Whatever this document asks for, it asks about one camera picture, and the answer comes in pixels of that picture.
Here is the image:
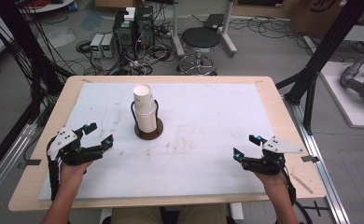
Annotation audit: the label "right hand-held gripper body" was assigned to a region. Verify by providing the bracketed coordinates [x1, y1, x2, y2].
[241, 135, 304, 175]

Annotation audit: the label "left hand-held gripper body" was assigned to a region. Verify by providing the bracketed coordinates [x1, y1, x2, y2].
[46, 125, 105, 166]

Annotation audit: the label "black wire cup holder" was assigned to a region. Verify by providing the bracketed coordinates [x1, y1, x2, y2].
[130, 99, 164, 141]

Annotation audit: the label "stack of white paper cups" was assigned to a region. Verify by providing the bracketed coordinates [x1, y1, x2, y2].
[133, 83, 158, 133]

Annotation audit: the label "person's right hand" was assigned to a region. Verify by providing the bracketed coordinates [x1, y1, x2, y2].
[253, 169, 288, 189]

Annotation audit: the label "person's left hand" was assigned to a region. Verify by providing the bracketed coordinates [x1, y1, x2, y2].
[59, 160, 94, 188]

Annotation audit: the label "light wooden table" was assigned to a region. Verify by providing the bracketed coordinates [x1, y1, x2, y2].
[7, 75, 328, 213]

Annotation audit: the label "thin wooden stick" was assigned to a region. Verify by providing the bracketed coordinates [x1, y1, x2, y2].
[289, 173, 315, 195]

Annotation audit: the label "white table mat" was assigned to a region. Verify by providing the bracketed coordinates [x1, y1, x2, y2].
[38, 81, 276, 201]

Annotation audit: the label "person's khaki pants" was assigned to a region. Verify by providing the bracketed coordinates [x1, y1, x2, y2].
[109, 204, 229, 224]

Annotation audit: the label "grey power supply unit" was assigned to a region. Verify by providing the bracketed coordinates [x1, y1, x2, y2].
[101, 33, 116, 59]
[90, 33, 105, 60]

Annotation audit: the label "white floor board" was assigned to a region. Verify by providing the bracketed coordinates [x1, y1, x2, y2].
[319, 61, 364, 130]

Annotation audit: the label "black computer tower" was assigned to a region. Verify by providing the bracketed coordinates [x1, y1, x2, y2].
[112, 8, 138, 61]
[135, 5, 156, 52]

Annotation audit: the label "white stand leg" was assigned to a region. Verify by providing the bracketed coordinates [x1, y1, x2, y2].
[218, 0, 239, 59]
[170, 0, 186, 58]

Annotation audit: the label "black round stool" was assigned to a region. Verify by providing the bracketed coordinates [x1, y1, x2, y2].
[177, 26, 222, 77]

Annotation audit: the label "small white box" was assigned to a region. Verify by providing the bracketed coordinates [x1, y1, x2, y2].
[123, 7, 137, 22]

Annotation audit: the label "black flat device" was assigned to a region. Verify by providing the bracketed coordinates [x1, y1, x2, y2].
[203, 13, 225, 31]

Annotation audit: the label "white round table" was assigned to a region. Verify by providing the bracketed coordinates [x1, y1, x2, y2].
[21, 0, 76, 14]

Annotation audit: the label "brown cardboard box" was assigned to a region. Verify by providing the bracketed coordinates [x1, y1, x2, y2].
[289, 0, 350, 39]

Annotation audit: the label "aluminium rail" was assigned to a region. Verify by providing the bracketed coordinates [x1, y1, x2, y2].
[283, 95, 352, 224]
[0, 121, 38, 208]

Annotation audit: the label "tangle of floor cables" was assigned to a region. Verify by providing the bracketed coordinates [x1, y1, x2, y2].
[75, 18, 179, 77]

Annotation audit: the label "black frame strut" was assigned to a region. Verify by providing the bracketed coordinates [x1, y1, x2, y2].
[0, 0, 66, 125]
[275, 0, 364, 135]

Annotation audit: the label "bundle of black cables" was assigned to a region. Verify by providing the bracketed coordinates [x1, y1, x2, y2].
[230, 15, 315, 59]

